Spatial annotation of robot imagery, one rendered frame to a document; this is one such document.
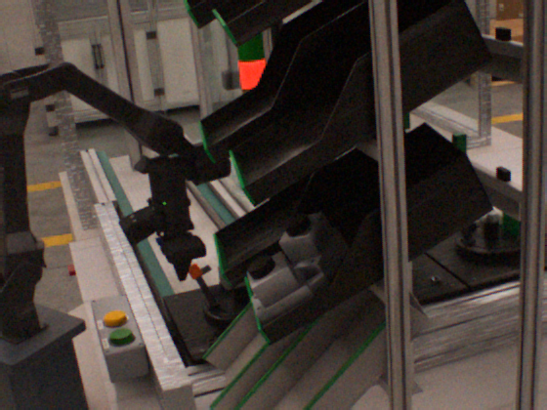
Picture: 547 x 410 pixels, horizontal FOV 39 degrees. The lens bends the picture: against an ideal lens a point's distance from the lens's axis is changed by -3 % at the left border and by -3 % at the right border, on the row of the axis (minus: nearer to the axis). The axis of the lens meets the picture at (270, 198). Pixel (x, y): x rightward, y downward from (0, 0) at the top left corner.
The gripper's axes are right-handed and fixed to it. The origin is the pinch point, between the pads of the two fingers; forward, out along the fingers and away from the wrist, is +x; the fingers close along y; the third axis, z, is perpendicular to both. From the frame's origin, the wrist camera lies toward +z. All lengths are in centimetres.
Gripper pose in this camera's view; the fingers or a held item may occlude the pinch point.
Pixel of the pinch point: (179, 262)
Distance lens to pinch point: 132.2
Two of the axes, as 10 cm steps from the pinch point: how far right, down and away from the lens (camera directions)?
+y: 3.1, 3.1, -9.0
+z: -9.5, 1.9, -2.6
